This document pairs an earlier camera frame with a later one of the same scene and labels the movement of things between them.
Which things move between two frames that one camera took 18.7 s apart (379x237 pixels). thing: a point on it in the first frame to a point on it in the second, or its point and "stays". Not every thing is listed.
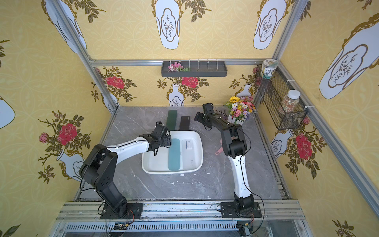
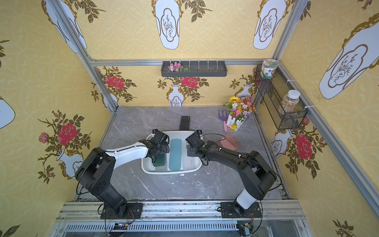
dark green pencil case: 171,119 to 160,160
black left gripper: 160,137 to 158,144
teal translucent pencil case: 174,155 stays
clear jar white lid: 290,100 stays
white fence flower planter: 239,108 stays
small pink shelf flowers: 176,67 stays
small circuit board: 120,226 stays
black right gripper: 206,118 to 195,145
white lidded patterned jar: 268,65 stays
